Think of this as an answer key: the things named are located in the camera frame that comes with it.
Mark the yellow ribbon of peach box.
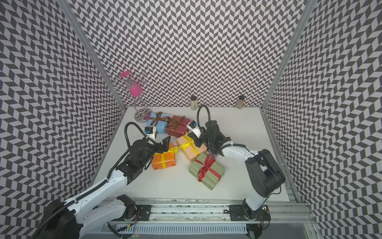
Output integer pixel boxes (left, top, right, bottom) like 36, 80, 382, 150
179, 134, 200, 156

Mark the peach gift box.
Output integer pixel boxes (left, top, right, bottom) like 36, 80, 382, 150
176, 136, 208, 162

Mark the orange gift box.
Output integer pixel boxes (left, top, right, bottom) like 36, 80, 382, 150
151, 142, 177, 171

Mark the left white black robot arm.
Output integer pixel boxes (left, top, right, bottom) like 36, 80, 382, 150
32, 137, 170, 239

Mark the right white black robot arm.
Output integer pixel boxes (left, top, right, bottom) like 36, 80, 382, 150
187, 120, 286, 221

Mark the yellow ribbon on orange box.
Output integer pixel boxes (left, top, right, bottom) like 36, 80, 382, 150
153, 146, 179, 169

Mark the red gift box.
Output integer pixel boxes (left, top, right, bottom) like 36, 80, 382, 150
165, 116, 191, 137

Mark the blue gift box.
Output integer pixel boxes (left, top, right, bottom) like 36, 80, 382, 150
146, 112, 171, 134

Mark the brown ribbon on blue box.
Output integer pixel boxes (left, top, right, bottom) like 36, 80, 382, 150
149, 112, 171, 126

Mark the green gift box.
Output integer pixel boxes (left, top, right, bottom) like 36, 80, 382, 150
189, 153, 225, 190

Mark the red ribbon on green box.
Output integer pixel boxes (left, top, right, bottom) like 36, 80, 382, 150
195, 155, 221, 182

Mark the light spice jar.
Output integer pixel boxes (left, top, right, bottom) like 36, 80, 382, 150
190, 95, 199, 110

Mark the brown spice jar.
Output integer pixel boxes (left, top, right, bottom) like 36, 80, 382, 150
236, 95, 245, 109

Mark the silver pink jewelry stand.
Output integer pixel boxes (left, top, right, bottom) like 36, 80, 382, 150
111, 70, 153, 123

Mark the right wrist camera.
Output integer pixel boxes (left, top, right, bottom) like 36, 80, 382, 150
187, 120, 202, 138

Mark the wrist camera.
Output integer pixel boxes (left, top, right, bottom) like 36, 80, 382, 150
187, 120, 202, 138
144, 125, 157, 141

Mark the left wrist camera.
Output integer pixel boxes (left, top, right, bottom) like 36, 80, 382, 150
144, 125, 157, 141

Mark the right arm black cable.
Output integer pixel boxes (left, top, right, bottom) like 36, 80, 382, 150
196, 104, 211, 132

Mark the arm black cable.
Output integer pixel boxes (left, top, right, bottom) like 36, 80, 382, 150
123, 121, 150, 148
196, 104, 211, 132

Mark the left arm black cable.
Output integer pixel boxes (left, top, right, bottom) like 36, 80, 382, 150
123, 121, 150, 148

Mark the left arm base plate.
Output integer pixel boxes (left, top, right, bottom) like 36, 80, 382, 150
119, 205, 152, 222

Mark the aluminium front rail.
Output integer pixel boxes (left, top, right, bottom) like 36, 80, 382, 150
68, 198, 317, 225

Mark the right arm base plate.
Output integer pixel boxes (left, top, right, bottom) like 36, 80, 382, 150
228, 204, 271, 222

